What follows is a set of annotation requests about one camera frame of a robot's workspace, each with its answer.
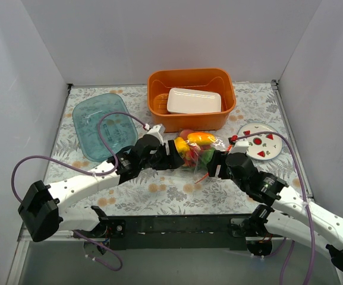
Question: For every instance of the teal transparent plastic tray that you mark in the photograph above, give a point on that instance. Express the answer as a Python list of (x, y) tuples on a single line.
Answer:
[(101, 118)]

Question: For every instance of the floral table mat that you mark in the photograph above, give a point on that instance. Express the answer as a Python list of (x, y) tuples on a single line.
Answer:
[(173, 191)]

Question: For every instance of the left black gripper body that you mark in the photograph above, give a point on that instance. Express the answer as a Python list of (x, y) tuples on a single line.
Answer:
[(165, 155)]

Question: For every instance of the orange plastic bin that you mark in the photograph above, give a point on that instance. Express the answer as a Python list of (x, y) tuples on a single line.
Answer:
[(205, 79)]

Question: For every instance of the green fake bell pepper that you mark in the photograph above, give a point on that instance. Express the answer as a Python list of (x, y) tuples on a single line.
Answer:
[(206, 155)]

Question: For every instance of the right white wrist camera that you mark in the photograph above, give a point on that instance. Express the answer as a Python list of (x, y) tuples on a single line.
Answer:
[(237, 145)]

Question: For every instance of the red fake strawberries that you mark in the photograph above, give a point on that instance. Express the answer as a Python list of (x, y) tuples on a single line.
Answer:
[(191, 157)]

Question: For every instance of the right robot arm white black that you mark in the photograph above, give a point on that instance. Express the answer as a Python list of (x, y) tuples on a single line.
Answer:
[(281, 210)]

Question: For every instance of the white rectangular tray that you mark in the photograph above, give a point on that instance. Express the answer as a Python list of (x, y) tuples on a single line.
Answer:
[(188, 101)]

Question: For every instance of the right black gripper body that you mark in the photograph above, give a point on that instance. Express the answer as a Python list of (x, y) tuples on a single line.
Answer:
[(220, 167)]

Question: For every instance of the pink fake peach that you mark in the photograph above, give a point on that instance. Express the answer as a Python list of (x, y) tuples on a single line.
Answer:
[(184, 133)]

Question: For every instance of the clear zip top bag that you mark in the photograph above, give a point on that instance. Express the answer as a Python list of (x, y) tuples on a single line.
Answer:
[(197, 148)]

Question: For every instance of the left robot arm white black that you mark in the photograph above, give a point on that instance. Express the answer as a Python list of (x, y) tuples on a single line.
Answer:
[(46, 209)]

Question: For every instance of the watermelon pattern round plate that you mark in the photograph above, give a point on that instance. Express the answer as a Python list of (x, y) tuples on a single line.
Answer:
[(264, 146)]

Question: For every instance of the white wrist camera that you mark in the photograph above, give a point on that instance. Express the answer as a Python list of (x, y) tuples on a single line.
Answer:
[(237, 145), (156, 131)]

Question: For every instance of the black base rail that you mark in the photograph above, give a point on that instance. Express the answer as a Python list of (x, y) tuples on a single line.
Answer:
[(230, 231)]

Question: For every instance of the yellow fake bell pepper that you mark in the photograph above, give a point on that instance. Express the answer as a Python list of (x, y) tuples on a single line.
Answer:
[(194, 139)]

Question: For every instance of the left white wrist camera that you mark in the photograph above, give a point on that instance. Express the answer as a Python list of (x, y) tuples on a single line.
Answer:
[(156, 131)]

